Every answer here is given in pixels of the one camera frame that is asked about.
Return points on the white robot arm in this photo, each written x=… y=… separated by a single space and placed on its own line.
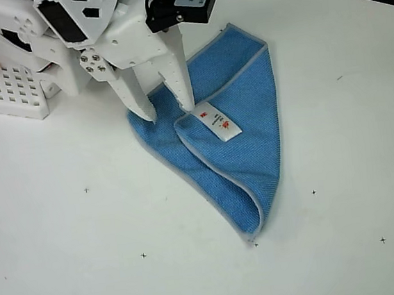
x=15 y=32

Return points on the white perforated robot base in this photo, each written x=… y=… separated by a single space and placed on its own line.
x=10 y=92

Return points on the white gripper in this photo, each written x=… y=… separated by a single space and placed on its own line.
x=134 y=53

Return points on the blue microfibre cloth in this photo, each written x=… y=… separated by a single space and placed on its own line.
x=250 y=156

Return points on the black camera box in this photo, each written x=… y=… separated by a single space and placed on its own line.
x=193 y=1

